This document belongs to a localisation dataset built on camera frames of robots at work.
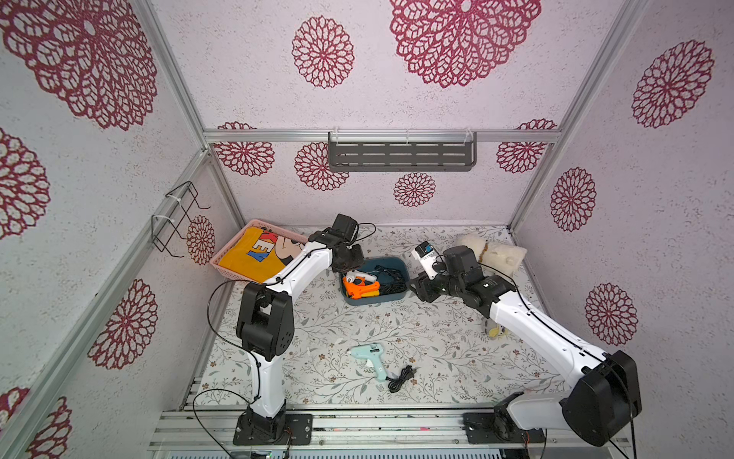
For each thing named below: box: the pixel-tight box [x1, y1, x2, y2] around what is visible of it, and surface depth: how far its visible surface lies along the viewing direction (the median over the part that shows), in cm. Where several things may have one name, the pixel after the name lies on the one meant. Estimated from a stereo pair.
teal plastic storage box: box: [340, 278, 411, 306], surface depth 99 cm
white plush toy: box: [456, 233, 528, 276], surface depth 100 cm
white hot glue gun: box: [345, 269, 378, 284], surface depth 102 cm
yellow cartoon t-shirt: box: [219, 226, 306, 283], surface depth 106 cm
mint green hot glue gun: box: [349, 342, 389, 383], surface depth 87 cm
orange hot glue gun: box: [343, 276, 381, 300], surface depth 99 cm
